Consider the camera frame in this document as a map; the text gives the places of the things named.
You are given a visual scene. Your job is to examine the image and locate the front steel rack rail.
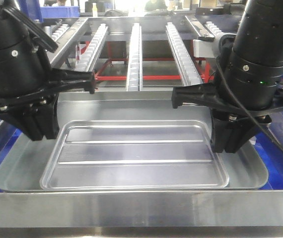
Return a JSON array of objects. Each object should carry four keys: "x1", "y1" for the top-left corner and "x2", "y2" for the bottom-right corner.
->
[{"x1": 0, "y1": 190, "x2": 283, "y2": 238}]

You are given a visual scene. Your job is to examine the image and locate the small silver ribbed tray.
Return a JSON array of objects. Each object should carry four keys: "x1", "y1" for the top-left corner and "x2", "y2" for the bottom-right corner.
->
[{"x1": 40, "y1": 120, "x2": 229, "y2": 191}]

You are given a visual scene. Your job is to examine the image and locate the left steel divider rail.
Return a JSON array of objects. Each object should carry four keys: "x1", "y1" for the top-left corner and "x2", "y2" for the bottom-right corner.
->
[{"x1": 0, "y1": 17, "x2": 89, "y2": 147}]

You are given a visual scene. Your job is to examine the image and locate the blue bin under tray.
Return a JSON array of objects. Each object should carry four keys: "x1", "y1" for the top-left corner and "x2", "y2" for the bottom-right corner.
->
[{"x1": 0, "y1": 109, "x2": 283, "y2": 191}]

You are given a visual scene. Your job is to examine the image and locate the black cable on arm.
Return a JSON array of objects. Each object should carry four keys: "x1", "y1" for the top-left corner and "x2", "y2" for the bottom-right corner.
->
[{"x1": 214, "y1": 32, "x2": 283, "y2": 172}]

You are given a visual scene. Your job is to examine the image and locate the white roller track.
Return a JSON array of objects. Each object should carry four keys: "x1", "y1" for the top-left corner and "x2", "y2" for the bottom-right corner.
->
[
  {"x1": 166, "y1": 22, "x2": 203, "y2": 86},
  {"x1": 74, "y1": 23, "x2": 108, "y2": 72},
  {"x1": 126, "y1": 23, "x2": 143, "y2": 91}
]

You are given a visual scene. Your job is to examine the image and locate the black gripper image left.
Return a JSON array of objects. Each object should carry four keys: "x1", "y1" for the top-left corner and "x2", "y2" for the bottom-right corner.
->
[{"x1": 0, "y1": 68, "x2": 95, "y2": 141}]

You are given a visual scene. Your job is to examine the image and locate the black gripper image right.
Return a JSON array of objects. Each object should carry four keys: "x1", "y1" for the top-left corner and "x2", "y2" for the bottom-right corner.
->
[{"x1": 171, "y1": 83, "x2": 283, "y2": 153}]

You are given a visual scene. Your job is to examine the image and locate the left white roller track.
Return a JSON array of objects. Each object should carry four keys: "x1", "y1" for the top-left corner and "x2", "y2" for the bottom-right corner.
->
[{"x1": 74, "y1": 23, "x2": 108, "y2": 72}]

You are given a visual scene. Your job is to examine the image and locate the red metal frame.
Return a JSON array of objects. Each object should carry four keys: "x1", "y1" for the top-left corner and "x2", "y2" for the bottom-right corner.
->
[{"x1": 78, "y1": 41, "x2": 216, "y2": 86}]

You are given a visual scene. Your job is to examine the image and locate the centre white roller track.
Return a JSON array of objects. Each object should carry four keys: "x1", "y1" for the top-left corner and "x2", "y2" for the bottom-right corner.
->
[{"x1": 126, "y1": 23, "x2": 143, "y2": 91}]

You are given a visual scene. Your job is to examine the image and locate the far right roller track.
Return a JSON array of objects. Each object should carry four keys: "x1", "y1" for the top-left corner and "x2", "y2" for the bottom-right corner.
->
[{"x1": 205, "y1": 21, "x2": 223, "y2": 37}]

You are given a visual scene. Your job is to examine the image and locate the right white roller track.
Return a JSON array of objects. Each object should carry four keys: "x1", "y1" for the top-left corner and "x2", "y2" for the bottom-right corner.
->
[{"x1": 166, "y1": 22, "x2": 203, "y2": 86}]

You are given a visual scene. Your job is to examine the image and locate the steel divider rail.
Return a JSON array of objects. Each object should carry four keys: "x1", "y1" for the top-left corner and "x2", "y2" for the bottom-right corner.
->
[
  {"x1": 0, "y1": 17, "x2": 89, "y2": 147},
  {"x1": 185, "y1": 15, "x2": 283, "y2": 172}
]

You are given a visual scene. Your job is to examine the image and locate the right steel divider rail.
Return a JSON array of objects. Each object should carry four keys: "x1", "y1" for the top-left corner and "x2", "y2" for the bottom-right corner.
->
[{"x1": 185, "y1": 15, "x2": 283, "y2": 172}]

